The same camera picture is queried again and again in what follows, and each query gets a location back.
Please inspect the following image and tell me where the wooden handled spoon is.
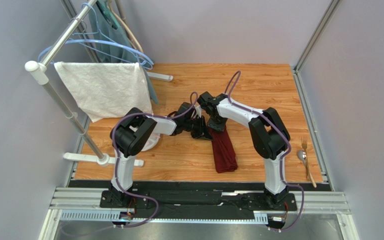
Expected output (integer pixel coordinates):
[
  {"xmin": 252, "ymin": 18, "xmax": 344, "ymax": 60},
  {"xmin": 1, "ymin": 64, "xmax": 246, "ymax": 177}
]
[{"xmin": 297, "ymin": 149, "xmax": 311, "ymax": 181}]

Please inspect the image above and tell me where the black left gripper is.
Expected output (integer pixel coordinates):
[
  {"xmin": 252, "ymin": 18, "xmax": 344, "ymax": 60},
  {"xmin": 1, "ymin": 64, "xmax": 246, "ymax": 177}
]
[{"xmin": 183, "ymin": 116, "xmax": 214, "ymax": 141}]

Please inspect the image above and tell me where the blue wire hanger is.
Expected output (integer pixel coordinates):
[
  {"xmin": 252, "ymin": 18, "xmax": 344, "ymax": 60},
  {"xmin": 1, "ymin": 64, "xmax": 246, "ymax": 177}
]
[{"xmin": 37, "ymin": 2, "xmax": 155, "ymax": 71}]

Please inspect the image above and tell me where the aluminium frame rail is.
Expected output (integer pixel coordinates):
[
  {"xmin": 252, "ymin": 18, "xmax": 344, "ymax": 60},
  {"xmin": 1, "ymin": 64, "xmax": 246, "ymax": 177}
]
[{"xmin": 39, "ymin": 187, "xmax": 359, "ymax": 240}]

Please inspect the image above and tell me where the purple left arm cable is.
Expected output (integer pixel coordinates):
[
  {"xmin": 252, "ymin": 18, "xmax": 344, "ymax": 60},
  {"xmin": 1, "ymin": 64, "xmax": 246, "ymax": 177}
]
[{"xmin": 111, "ymin": 91, "xmax": 200, "ymax": 229}]

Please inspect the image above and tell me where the white towel on rack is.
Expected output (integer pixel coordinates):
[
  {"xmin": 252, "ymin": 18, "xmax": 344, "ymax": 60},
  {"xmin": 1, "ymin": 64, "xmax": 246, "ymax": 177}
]
[{"xmin": 54, "ymin": 61, "xmax": 153, "ymax": 123}]

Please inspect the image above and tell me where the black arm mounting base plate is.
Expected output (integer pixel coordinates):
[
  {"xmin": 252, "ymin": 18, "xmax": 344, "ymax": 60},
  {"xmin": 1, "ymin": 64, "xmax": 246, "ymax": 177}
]
[{"xmin": 67, "ymin": 180, "xmax": 330, "ymax": 221}]

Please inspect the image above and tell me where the white mesh laundry bag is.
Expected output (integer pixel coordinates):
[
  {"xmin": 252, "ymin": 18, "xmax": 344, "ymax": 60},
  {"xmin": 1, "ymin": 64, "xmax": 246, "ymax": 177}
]
[{"xmin": 141, "ymin": 133, "xmax": 161, "ymax": 152}]

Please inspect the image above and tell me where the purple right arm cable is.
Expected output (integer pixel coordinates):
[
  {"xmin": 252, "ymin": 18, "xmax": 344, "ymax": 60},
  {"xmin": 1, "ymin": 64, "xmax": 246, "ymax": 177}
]
[{"xmin": 224, "ymin": 70, "xmax": 306, "ymax": 233}]

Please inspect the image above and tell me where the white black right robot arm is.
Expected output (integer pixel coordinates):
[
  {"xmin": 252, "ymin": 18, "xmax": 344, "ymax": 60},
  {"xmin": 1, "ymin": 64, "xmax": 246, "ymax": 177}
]
[{"xmin": 197, "ymin": 92, "xmax": 291, "ymax": 209}]

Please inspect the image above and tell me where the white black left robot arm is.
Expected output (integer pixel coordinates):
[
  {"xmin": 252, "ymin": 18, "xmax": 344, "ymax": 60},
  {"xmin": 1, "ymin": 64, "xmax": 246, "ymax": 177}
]
[{"xmin": 100, "ymin": 102, "xmax": 213, "ymax": 207}]

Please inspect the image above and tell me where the metal clothes drying rack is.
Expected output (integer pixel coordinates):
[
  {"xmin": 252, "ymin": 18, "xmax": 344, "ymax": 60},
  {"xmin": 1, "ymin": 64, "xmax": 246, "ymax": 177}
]
[{"xmin": 24, "ymin": 0, "xmax": 173, "ymax": 166}]

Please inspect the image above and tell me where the beige wooden hanger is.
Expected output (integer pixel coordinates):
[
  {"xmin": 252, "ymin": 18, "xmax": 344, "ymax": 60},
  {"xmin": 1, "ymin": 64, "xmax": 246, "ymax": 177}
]
[{"xmin": 106, "ymin": 0, "xmax": 144, "ymax": 53}]

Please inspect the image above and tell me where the dark red cloth napkin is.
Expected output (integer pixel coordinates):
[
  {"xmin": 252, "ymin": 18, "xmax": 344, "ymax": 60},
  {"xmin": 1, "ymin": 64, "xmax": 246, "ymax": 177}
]
[{"xmin": 209, "ymin": 127, "xmax": 238, "ymax": 174}]

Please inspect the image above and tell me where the teal garment on hanger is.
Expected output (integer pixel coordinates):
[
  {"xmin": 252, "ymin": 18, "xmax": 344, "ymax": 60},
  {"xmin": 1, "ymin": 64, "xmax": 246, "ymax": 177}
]
[{"xmin": 88, "ymin": 0, "xmax": 159, "ymax": 104}]

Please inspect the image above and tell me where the wooden handled fork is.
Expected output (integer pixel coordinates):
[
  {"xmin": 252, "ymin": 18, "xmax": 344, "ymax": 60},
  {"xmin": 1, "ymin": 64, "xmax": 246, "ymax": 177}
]
[{"xmin": 300, "ymin": 137, "xmax": 318, "ymax": 188}]

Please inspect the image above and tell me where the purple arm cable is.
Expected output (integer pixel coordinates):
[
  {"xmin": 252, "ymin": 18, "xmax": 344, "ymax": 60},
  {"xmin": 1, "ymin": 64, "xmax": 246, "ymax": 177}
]
[
  {"xmin": 224, "ymin": 70, "xmax": 306, "ymax": 233},
  {"xmin": 111, "ymin": 91, "xmax": 200, "ymax": 229}
]

